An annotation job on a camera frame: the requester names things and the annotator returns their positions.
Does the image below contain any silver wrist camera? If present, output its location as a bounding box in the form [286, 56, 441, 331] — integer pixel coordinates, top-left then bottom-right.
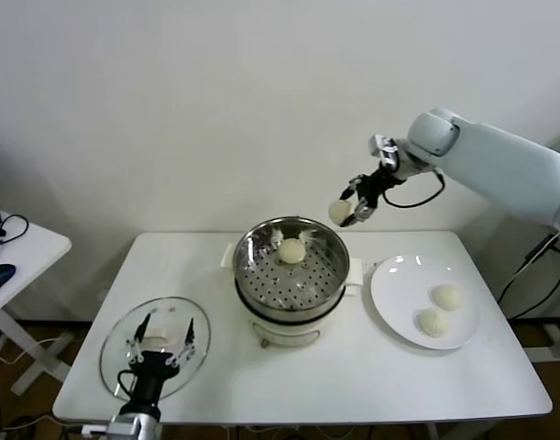
[368, 134, 400, 169]
[80, 423, 111, 439]

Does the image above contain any white side table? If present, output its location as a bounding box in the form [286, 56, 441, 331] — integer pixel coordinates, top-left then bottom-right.
[0, 210, 74, 398]

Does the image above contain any blue computer mouse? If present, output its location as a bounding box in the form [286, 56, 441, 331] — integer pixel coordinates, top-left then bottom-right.
[0, 263, 18, 297]

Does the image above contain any white electric cooker base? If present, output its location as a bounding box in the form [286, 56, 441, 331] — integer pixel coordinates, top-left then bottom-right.
[221, 242, 364, 349]

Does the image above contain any round glass pot lid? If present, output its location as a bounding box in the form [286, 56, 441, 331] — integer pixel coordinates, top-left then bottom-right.
[99, 296, 213, 404]

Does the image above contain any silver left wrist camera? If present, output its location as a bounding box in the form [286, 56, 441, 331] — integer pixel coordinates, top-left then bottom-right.
[80, 423, 111, 439]

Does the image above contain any white floor cable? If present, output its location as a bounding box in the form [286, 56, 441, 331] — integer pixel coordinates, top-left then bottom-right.
[0, 336, 63, 368]

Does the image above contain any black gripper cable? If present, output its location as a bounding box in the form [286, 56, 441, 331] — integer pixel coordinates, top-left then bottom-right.
[382, 169, 447, 208]
[116, 369, 137, 400]

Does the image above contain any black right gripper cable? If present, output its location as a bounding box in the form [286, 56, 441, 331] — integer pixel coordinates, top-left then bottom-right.
[382, 169, 447, 208]

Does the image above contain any stainless steel steamer basket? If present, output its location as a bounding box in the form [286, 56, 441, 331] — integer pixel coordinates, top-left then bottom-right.
[233, 217, 353, 317]

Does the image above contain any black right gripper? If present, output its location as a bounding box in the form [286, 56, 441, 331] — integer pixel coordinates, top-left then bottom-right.
[337, 168, 400, 229]

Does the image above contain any black looped cable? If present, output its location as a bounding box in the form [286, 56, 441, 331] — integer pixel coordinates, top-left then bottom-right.
[0, 214, 31, 248]

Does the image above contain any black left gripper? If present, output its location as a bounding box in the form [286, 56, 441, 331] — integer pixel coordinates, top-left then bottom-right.
[121, 313, 197, 416]

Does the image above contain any round white plate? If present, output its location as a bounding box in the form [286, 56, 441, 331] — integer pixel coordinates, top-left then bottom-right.
[369, 255, 482, 352]

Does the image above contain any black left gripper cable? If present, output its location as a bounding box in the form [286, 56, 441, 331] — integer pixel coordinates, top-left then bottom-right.
[116, 369, 137, 400]

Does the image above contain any white steamed baozi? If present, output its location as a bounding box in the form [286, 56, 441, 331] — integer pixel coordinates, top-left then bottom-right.
[327, 200, 354, 226]
[417, 308, 451, 339]
[278, 237, 307, 266]
[430, 283, 463, 312]

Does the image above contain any black power cable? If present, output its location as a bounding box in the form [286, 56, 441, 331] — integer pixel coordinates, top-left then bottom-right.
[497, 231, 560, 322]

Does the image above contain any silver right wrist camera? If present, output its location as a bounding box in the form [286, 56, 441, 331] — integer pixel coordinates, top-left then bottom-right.
[368, 134, 400, 169]

